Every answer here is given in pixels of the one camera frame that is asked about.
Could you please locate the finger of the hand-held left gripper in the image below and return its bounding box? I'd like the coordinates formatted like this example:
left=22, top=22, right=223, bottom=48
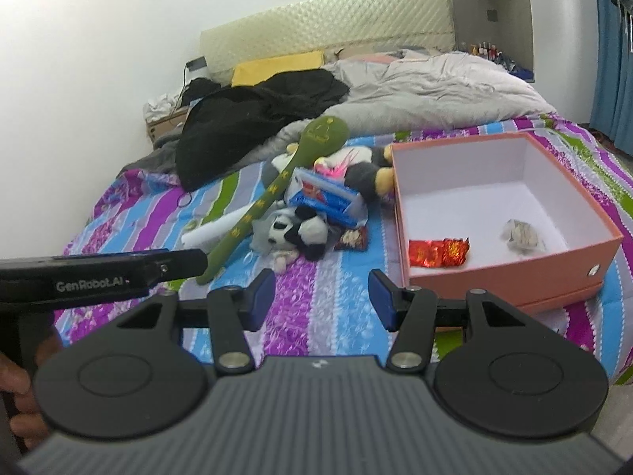
left=141, top=249, right=209, bottom=294

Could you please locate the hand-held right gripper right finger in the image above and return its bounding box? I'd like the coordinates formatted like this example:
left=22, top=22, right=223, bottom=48
left=368, top=270, right=530, bottom=374

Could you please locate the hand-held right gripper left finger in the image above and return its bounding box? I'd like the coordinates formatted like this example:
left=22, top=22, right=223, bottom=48
left=116, top=268, right=276, bottom=376

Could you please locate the pink cardboard box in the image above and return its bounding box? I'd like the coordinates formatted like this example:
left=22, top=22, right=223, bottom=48
left=390, top=131, right=625, bottom=314

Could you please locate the blue tissue packet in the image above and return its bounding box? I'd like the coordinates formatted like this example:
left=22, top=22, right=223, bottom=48
left=288, top=167, right=367, bottom=231

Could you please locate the person's left hand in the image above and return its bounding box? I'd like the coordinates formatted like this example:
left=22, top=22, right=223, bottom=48
left=0, top=351, right=50, bottom=450

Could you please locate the white tube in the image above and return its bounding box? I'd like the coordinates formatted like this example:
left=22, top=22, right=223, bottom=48
left=180, top=208, right=258, bottom=251

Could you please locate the dark red snack packet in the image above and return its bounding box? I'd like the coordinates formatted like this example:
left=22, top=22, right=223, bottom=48
left=334, top=225, right=371, bottom=252

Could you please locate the red candy wrapper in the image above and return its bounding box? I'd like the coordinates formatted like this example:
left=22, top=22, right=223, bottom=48
left=408, top=237, right=470, bottom=269

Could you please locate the panda plush toy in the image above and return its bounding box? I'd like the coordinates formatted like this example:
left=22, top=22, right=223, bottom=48
left=252, top=206, right=331, bottom=273

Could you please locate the grey yellow penguin plush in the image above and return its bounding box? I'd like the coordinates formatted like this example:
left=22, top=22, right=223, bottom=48
left=264, top=143, right=396, bottom=205

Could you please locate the brown cardboard box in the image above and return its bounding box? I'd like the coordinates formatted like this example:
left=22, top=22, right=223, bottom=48
left=146, top=106, right=191, bottom=145

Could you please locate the pink feather bird toy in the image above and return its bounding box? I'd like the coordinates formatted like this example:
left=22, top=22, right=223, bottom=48
left=313, top=151, right=359, bottom=179

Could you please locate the crumpled grey wrapper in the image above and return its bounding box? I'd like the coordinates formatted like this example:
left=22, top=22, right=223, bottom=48
left=502, top=218, right=545, bottom=254

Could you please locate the black garment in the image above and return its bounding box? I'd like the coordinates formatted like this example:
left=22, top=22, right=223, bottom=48
left=175, top=68, right=351, bottom=193

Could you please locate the white crumpled cloth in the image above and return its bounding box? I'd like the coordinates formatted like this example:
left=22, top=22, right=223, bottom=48
left=143, top=91, right=186, bottom=122

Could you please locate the green plush stick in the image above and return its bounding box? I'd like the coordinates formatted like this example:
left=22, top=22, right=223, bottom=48
left=196, top=115, right=351, bottom=286

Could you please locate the grey duvet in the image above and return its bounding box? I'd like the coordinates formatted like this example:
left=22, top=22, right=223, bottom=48
left=119, top=49, right=557, bottom=179

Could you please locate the yellow pillow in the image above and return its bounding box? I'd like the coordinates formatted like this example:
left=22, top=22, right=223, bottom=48
left=231, top=51, right=327, bottom=86

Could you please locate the cream padded headboard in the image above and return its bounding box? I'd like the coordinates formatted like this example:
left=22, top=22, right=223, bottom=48
left=200, top=0, right=456, bottom=85

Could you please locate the blue curtain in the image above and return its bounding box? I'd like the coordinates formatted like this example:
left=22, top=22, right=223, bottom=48
left=588, top=0, right=633, bottom=146

